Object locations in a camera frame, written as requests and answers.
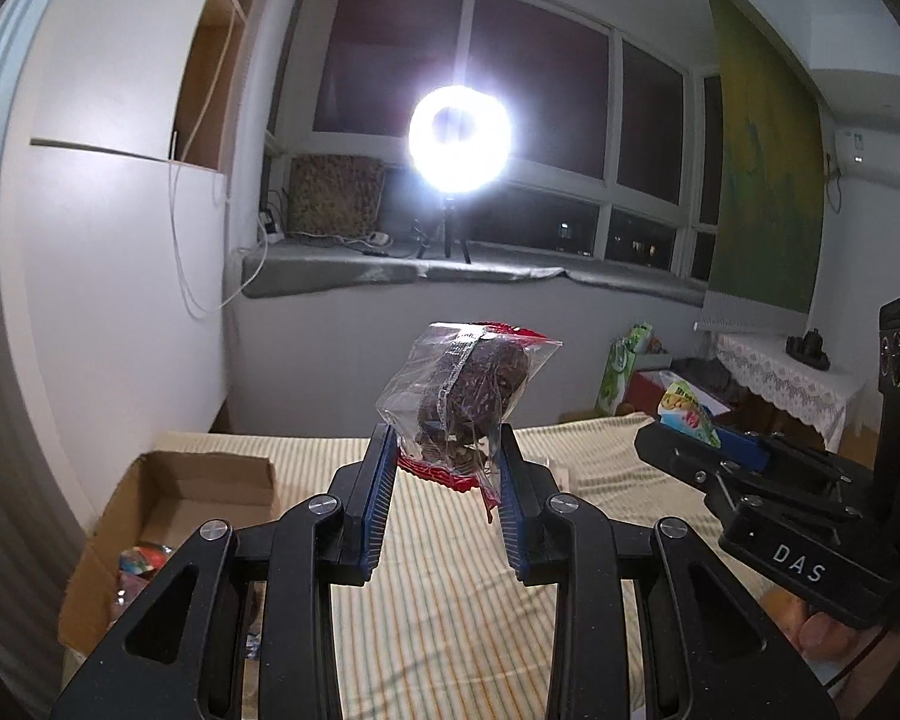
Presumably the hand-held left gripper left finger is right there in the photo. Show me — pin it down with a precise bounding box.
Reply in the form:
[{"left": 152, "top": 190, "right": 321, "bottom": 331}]
[{"left": 49, "top": 422, "right": 400, "bottom": 720}]

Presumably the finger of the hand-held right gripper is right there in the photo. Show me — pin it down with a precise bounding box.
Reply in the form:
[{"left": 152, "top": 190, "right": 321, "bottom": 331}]
[
  {"left": 712, "top": 426, "right": 882, "bottom": 487},
  {"left": 634, "top": 424, "right": 871, "bottom": 527}
]

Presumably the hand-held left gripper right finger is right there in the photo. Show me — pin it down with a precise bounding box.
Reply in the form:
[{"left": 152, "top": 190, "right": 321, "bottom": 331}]
[{"left": 495, "top": 424, "right": 841, "bottom": 720}]

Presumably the green yellow snack packet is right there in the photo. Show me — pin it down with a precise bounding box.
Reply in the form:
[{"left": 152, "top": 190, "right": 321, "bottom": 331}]
[{"left": 656, "top": 381, "right": 722, "bottom": 451}]

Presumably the clear red-edged dark snack packet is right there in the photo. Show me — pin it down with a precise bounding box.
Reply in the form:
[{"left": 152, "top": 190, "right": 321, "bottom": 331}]
[{"left": 375, "top": 321, "right": 565, "bottom": 526}]

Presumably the brown cardboard box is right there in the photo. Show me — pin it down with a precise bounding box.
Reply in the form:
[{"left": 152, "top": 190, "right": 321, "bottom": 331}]
[{"left": 56, "top": 450, "right": 278, "bottom": 665}]

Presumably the person's right hand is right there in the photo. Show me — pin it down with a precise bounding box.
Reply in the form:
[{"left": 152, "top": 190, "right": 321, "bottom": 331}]
[{"left": 799, "top": 610, "right": 882, "bottom": 662}]

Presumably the red box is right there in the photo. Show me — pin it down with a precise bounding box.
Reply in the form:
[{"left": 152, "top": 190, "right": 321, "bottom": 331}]
[{"left": 621, "top": 369, "right": 732, "bottom": 421}]

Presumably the lace covered side table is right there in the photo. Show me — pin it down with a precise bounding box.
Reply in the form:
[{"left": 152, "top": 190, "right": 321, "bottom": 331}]
[{"left": 712, "top": 330, "right": 867, "bottom": 451}]

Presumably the green printed bag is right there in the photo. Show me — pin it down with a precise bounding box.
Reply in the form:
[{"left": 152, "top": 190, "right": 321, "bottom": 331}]
[{"left": 598, "top": 322, "right": 657, "bottom": 417}]

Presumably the small black object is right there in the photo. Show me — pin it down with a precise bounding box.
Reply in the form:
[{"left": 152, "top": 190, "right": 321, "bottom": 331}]
[{"left": 786, "top": 328, "right": 832, "bottom": 370}]

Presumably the striped blanket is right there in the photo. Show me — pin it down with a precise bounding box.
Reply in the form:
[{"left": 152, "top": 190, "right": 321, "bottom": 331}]
[{"left": 60, "top": 414, "right": 803, "bottom": 720}]

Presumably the grey windowsill mat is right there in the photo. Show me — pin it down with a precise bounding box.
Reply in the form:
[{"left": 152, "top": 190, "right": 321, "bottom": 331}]
[{"left": 240, "top": 236, "right": 710, "bottom": 308}]

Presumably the shiny multicolour snack packet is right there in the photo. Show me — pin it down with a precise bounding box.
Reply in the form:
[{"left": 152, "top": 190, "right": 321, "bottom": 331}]
[{"left": 118, "top": 542, "right": 175, "bottom": 578}]

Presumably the black tripod stand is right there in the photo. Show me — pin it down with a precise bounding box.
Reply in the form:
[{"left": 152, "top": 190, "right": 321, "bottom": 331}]
[{"left": 412, "top": 195, "right": 473, "bottom": 265}]

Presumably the speckled brown cushion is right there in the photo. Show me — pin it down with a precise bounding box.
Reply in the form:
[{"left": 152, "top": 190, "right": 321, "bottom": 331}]
[{"left": 289, "top": 155, "right": 387, "bottom": 237}]

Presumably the white air conditioner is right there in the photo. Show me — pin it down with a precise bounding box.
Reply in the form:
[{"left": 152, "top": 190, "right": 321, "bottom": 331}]
[{"left": 832, "top": 129, "right": 900, "bottom": 185}]

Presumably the grey curtain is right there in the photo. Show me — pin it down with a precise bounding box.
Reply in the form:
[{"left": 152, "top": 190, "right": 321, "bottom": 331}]
[{"left": 0, "top": 0, "right": 102, "bottom": 691}]

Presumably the white framed window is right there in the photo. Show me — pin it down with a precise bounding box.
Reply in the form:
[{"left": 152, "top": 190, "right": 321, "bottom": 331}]
[{"left": 270, "top": 0, "right": 725, "bottom": 282}]

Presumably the brown cardboard panel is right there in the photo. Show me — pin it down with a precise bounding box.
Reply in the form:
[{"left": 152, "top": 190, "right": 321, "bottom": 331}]
[{"left": 172, "top": 0, "right": 320, "bottom": 173}]

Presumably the black cable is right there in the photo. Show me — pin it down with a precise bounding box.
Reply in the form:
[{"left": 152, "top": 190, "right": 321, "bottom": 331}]
[{"left": 825, "top": 626, "right": 890, "bottom": 695}]

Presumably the yellow green wall hanging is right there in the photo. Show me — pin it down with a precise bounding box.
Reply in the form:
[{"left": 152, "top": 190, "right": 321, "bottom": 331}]
[{"left": 701, "top": 0, "right": 826, "bottom": 335}]

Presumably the white cable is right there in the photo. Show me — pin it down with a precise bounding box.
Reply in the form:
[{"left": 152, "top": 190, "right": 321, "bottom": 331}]
[{"left": 166, "top": 131, "right": 233, "bottom": 320}]

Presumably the ring light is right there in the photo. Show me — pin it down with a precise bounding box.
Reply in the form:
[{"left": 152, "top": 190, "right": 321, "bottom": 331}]
[{"left": 407, "top": 85, "right": 512, "bottom": 182}]

